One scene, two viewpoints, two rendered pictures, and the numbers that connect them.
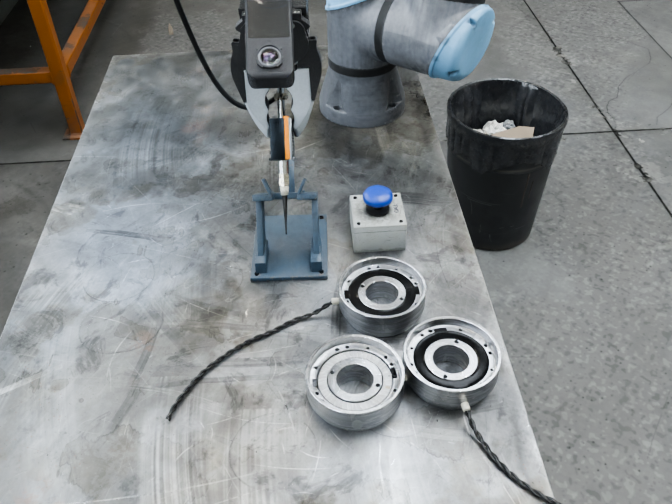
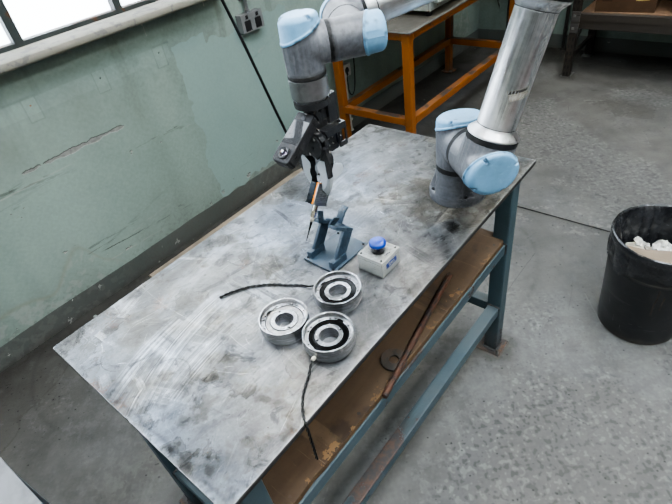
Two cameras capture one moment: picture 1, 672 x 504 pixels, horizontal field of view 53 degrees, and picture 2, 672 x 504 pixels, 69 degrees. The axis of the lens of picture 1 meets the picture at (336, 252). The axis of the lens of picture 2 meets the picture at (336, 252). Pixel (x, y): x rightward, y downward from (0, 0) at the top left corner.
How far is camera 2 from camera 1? 0.65 m
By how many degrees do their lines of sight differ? 36
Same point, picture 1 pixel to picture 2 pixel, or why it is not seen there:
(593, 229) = not seen: outside the picture
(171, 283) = (276, 245)
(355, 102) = (439, 188)
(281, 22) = (297, 137)
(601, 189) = not seen: outside the picture
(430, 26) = (465, 156)
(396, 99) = (470, 195)
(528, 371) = (572, 430)
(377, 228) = (368, 259)
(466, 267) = (401, 302)
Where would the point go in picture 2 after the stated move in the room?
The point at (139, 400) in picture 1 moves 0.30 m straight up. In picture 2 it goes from (220, 285) to (177, 178)
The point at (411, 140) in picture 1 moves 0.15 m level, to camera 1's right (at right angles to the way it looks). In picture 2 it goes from (459, 222) to (516, 242)
